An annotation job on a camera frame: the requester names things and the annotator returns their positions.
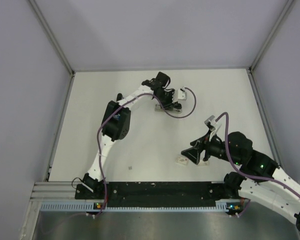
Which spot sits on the aluminium frame rail front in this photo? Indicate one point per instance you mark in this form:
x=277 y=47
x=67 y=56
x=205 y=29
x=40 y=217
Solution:
x=53 y=191

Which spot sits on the right aluminium corner post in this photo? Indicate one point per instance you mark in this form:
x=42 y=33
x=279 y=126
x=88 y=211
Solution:
x=287 y=8

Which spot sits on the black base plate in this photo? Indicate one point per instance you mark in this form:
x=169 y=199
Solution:
x=166 y=194

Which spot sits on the grey slotted cable duct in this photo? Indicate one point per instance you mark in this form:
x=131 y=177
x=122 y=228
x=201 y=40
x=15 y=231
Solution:
x=83 y=206

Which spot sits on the grey black stapler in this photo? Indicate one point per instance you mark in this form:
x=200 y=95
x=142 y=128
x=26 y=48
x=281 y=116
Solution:
x=174 y=108

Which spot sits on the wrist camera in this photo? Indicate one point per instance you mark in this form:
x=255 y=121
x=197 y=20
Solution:
x=213 y=125
x=181 y=94

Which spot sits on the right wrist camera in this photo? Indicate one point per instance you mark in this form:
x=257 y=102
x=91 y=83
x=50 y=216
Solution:
x=213 y=125

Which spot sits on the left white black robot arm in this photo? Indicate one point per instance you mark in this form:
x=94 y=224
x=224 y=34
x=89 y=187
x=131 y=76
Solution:
x=117 y=117

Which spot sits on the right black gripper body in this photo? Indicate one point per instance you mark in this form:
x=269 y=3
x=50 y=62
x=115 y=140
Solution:
x=215 y=148

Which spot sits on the staple box with red dot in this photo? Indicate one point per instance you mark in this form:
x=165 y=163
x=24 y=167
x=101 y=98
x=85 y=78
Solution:
x=181 y=160

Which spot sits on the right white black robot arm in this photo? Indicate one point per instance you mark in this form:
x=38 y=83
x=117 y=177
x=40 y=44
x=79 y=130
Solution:
x=256 y=177

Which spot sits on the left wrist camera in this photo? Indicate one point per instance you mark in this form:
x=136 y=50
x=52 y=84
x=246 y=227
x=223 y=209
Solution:
x=181 y=94

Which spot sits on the aluminium corner post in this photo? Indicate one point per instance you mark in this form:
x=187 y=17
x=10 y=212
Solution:
x=50 y=35
x=287 y=8

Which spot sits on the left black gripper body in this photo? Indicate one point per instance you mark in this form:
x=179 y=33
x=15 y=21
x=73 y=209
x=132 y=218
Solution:
x=166 y=97

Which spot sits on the small white staple box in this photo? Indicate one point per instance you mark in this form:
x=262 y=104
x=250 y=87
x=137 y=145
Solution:
x=204 y=163

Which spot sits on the left aluminium corner post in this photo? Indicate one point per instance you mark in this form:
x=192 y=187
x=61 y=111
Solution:
x=50 y=35

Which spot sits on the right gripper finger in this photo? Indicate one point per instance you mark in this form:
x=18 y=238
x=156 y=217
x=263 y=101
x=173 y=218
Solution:
x=199 y=143
x=193 y=154

